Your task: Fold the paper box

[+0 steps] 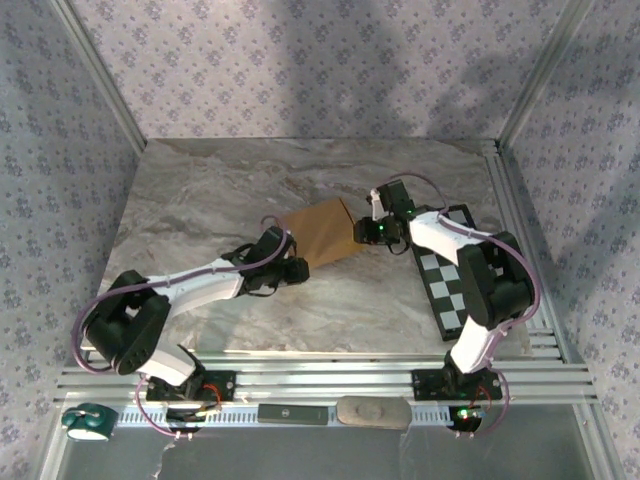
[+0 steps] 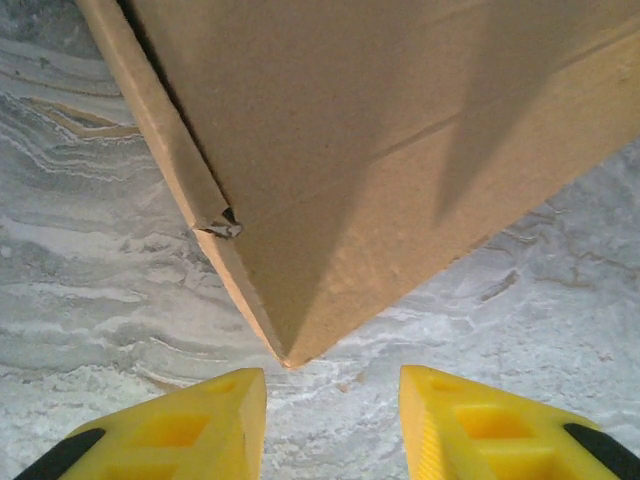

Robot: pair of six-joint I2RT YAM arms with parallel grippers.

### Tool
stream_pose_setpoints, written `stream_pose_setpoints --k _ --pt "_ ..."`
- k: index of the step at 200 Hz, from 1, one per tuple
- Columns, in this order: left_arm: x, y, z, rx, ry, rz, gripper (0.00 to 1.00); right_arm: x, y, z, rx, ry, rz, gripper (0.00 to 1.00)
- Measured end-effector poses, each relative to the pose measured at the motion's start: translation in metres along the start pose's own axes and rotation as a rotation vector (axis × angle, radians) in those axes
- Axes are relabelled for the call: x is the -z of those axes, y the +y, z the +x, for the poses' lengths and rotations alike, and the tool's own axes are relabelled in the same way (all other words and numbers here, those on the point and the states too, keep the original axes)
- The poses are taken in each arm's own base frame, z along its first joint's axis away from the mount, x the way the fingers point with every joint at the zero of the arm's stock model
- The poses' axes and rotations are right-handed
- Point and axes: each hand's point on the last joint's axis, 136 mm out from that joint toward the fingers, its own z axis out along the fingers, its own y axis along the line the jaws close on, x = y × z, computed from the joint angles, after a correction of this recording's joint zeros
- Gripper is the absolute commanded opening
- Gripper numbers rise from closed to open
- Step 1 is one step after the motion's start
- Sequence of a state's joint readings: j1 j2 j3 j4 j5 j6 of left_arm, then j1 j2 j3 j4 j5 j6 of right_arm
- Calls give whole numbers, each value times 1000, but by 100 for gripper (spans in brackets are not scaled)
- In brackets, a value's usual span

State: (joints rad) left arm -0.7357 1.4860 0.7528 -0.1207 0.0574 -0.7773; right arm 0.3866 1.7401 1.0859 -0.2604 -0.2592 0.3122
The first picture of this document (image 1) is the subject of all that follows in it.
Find black circuit board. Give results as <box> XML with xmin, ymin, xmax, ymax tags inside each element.
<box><xmin>448</xmin><ymin>405</ymin><xmax>485</xmax><ymax>432</ymax></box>
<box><xmin>166</xmin><ymin>407</ymin><xmax>222</xmax><ymax>432</ymax></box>

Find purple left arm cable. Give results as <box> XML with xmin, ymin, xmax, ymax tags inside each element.
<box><xmin>72</xmin><ymin>214</ymin><xmax>299</xmax><ymax>441</ymax></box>

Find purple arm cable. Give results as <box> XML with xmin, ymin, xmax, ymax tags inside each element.
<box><xmin>379</xmin><ymin>172</ymin><xmax>544</xmax><ymax>441</ymax></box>
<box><xmin>72</xmin><ymin>214</ymin><xmax>299</xmax><ymax>441</ymax></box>

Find black rectangular bar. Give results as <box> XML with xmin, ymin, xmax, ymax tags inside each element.
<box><xmin>257</xmin><ymin>403</ymin><xmax>331</xmax><ymax>427</ymax></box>

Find grey oval metal plate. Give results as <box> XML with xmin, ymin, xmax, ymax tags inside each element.
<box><xmin>334</xmin><ymin>395</ymin><xmax>414</xmax><ymax>430</ymax></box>

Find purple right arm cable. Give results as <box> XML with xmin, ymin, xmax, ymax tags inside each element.
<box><xmin>379</xmin><ymin>172</ymin><xmax>544</xmax><ymax>441</ymax></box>

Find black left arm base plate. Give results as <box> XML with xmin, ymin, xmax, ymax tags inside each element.
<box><xmin>146</xmin><ymin>370</ymin><xmax>237</xmax><ymax>402</ymax></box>

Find white slotted cable rail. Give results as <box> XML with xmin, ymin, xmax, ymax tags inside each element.
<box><xmin>117</xmin><ymin>405</ymin><xmax>459</xmax><ymax>426</ymax></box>

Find black and white chessboard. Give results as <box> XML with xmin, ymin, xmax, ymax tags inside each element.
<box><xmin>409</xmin><ymin>203</ymin><xmax>522</xmax><ymax>343</ymax></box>

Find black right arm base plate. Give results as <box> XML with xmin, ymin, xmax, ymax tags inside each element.
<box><xmin>410</xmin><ymin>368</ymin><xmax>504</xmax><ymax>401</ymax></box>

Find brown cardboard box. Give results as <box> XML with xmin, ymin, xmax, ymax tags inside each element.
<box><xmin>276</xmin><ymin>197</ymin><xmax>365</xmax><ymax>271</ymax></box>

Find aluminium profile frame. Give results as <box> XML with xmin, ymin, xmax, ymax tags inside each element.
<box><xmin>39</xmin><ymin>0</ymin><xmax>640</xmax><ymax>480</ymax></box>

